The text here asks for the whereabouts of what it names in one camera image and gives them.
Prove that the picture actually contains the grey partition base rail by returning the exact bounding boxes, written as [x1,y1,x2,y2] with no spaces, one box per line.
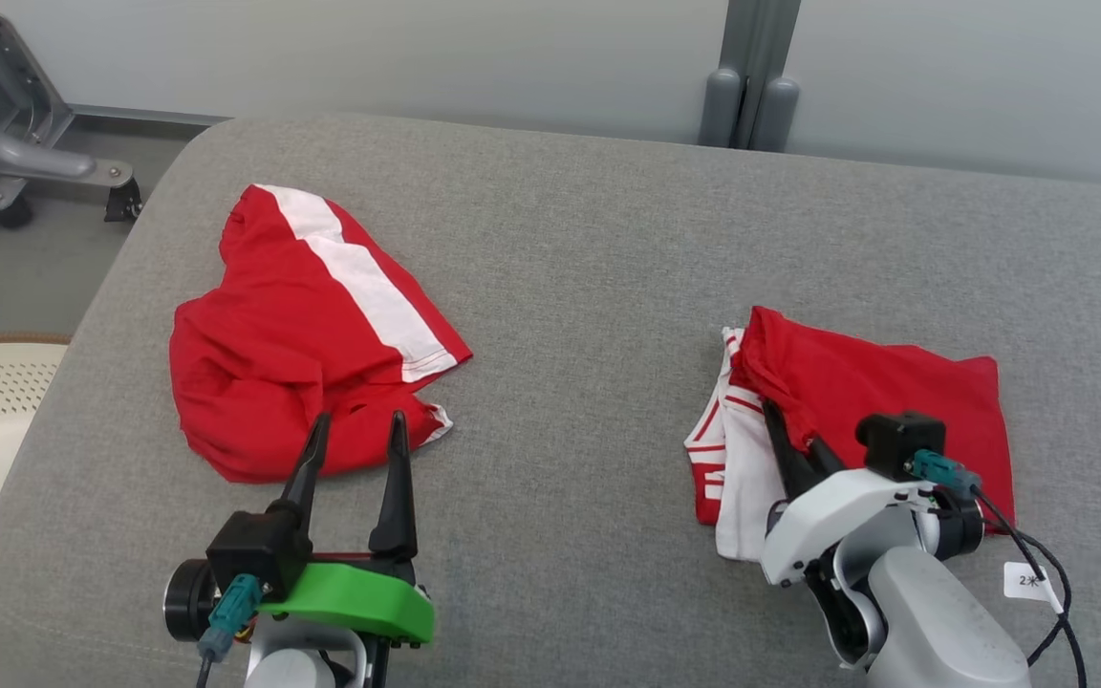
[68,103,231,129]

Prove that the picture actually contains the red Bulls 23 jersey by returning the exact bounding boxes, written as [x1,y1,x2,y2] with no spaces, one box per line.
[684,306,1017,562]

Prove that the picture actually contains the black cable with teal plug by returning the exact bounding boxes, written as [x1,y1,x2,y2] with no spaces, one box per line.
[909,449,1089,688]
[195,573,265,688]

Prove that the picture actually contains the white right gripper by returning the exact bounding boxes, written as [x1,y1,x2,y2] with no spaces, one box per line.
[762,399,939,586]

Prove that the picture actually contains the white cable label tag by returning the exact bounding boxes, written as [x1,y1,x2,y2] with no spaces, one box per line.
[1004,562,1066,613]

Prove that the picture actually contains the red shorts with white stripe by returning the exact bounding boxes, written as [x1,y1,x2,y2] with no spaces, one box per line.
[169,183,473,484]

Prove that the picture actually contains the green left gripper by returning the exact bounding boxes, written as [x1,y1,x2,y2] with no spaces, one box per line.
[259,411,436,643]

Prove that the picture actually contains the grey metal wheeled stand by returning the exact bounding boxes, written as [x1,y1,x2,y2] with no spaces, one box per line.
[0,0,143,233]

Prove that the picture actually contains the grey partition post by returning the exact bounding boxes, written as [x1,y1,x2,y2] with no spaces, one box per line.
[699,0,802,154]

